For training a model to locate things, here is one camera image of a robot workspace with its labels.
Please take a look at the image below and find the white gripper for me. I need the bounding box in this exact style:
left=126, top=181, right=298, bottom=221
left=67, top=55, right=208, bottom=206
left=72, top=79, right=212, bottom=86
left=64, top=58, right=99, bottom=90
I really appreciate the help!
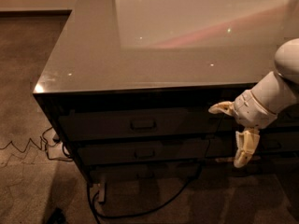
left=208, top=90, right=278, bottom=168

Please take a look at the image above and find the drawer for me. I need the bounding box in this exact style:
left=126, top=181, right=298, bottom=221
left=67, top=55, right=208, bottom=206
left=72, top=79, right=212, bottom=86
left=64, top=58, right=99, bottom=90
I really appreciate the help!
left=217, top=105, right=299, bottom=133
left=206, top=132, right=299, bottom=158
left=78, top=138, right=209, bottom=165
left=59, top=108, right=221, bottom=141
left=90, top=161, right=201, bottom=183

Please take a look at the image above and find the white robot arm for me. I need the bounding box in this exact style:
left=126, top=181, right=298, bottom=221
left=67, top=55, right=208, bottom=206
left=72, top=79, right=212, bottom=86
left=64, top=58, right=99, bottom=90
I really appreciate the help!
left=208, top=38, right=299, bottom=168

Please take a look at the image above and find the dark cabinet with glossy top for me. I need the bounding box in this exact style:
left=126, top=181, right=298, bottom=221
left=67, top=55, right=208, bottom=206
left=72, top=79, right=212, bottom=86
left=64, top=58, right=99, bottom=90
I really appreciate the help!
left=34, top=0, right=298, bottom=183

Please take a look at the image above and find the black object on floor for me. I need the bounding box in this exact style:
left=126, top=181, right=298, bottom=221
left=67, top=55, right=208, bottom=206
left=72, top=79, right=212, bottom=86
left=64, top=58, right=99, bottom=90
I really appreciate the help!
left=46, top=208, right=66, bottom=224

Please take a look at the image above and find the thick black floor cable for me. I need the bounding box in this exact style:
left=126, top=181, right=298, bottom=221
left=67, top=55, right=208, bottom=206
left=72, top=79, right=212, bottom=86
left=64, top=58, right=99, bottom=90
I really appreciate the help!
left=86, top=114, right=227, bottom=224

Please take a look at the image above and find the thin black zigzag cable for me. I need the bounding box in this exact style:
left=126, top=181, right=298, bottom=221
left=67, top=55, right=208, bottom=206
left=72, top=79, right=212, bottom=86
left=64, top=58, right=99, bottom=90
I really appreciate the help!
left=0, top=126, right=74, bottom=162

